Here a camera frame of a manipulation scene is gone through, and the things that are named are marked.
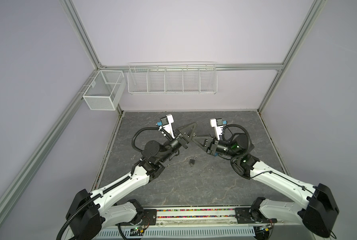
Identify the black padlock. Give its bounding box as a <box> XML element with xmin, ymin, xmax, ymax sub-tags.
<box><xmin>189</xmin><ymin>156</ymin><xmax>198</xmax><ymax>167</ymax></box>

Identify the long white wire basket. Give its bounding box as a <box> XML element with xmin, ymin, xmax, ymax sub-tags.
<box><xmin>128</xmin><ymin>62</ymin><xmax>218</xmax><ymax>95</ymax></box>

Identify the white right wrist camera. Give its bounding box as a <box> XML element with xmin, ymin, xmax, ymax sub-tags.
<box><xmin>210</xmin><ymin>118</ymin><xmax>227</xmax><ymax>141</ymax></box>

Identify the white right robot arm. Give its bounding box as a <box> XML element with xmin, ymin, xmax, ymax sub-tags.
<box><xmin>192</xmin><ymin>124</ymin><xmax>339</xmax><ymax>239</ymax></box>

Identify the white mesh box basket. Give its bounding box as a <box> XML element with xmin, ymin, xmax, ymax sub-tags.
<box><xmin>83</xmin><ymin>70</ymin><xmax>126</xmax><ymax>111</ymax></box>

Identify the aluminium frame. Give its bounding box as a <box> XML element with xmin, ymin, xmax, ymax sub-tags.
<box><xmin>0</xmin><ymin>1</ymin><xmax>326</xmax><ymax>228</ymax></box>

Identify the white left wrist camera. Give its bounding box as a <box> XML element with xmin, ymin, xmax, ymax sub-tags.
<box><xmin>156</xmin><ymin>114</ymin><xmax>175</xmax><ymax>139</ymax></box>

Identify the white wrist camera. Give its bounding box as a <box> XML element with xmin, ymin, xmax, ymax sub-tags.
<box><xmin>156</xmin><ymin>114</ymin><xmax>175</xmax><ymax>139</ymax></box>
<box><xmin>210</xmin><ymin>118</ymin><xmax>227</xmax><ymax>141</ymax></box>

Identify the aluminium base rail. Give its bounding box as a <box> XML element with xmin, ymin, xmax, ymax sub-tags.
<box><xmin>95</xmin><ymin>206</ymin><xmax>277</xmax><ymax>240</ymax></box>

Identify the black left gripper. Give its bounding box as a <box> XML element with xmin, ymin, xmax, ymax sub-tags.
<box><xmin>159</xmin><ymin>122</ymin><xmax>196</xmax><ymax>164</ymax></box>

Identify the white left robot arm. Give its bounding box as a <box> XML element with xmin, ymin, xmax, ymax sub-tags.
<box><xmin>56</xmin><ymin>123</ymin><xmax>197</xmax><ymax>240</ymax></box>

